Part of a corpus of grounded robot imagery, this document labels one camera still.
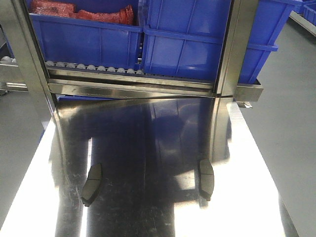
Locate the blue plastic bin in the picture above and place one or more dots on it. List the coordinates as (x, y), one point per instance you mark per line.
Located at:
(89, 42)
(184, 38)

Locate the left blue plastic bin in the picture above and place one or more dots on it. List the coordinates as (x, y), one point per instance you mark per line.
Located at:
(89, 42)

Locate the roller conveyor track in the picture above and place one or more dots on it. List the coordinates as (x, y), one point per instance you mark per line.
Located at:
(92, 67)

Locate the second-right grey brake pad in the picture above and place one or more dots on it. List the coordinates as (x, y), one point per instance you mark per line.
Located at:
(206, 179)

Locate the right blue plastic bin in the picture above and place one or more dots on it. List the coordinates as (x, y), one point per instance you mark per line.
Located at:
(184, 38)

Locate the second-left grey brake pad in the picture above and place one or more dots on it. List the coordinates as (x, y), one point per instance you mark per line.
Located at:
(92, 185)

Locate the red bubble wrap bags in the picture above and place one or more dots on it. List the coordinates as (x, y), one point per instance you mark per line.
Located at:
(63, 9)

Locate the stainless steel rack frame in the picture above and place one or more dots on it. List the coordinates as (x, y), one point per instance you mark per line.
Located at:
(30, 74)

